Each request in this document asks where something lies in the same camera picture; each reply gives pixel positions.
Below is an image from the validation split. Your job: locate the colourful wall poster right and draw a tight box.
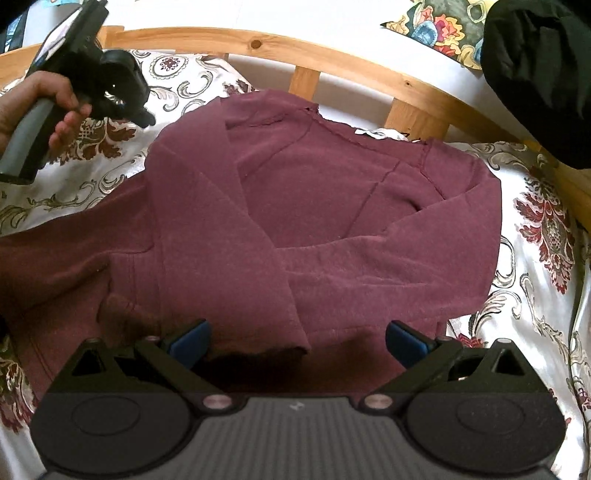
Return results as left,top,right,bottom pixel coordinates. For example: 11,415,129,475
380,0,495,71

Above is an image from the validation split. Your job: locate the person's left hand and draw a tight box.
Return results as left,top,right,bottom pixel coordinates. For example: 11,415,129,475
0,71,92,158

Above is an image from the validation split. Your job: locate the black hanging garment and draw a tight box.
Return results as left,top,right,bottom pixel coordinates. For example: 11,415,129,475
481,1,590,170

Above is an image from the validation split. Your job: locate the floral satin bedspread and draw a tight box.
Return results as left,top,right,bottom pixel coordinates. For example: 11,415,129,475
1,50,590,479

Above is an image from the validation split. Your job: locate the maroon sweater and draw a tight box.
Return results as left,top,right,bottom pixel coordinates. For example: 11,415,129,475
1,91,502,397

